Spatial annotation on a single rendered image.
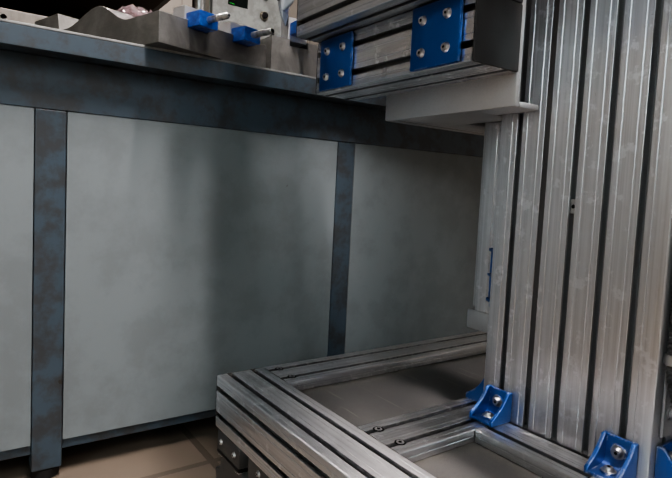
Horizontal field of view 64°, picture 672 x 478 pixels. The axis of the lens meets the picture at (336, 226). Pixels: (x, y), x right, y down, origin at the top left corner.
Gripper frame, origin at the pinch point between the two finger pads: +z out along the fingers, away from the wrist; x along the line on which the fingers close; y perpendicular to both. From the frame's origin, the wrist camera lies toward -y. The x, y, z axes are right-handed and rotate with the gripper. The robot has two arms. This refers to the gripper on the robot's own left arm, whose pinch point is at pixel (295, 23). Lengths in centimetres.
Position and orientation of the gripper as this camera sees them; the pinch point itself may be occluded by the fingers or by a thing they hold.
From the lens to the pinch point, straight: 133.6
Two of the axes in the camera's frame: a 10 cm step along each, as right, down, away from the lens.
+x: 8.2, 0.0, 5.7
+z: -0.5, 10.0, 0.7
